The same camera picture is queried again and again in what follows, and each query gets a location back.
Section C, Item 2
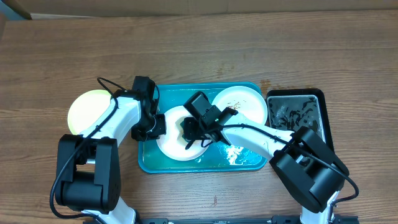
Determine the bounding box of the teal plastic tray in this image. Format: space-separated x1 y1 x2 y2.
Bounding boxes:
138 82 267 174

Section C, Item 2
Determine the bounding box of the white plate front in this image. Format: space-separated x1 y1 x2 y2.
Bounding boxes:
156 106 207 161

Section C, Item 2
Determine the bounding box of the white plate right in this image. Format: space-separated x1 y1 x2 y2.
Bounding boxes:
212 86 268 124

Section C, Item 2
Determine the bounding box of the white plate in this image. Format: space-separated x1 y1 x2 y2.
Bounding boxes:
212 86 268 124
156 106 207 161

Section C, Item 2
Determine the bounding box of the yellow-green plate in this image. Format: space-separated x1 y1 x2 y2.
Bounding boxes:
67 90 111 134

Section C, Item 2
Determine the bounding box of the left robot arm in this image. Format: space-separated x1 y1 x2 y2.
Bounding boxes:
49 76 166 223

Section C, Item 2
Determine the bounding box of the yellow green sponge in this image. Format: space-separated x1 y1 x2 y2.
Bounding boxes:
175 117 185 141

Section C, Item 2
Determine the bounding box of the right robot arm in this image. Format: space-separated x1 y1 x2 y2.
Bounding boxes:
183 91 349 223

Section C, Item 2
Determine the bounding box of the black water tray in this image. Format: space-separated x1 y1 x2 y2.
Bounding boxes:
266 88 334 149

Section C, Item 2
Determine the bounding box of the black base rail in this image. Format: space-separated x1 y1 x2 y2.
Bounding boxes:
83 215 360 224

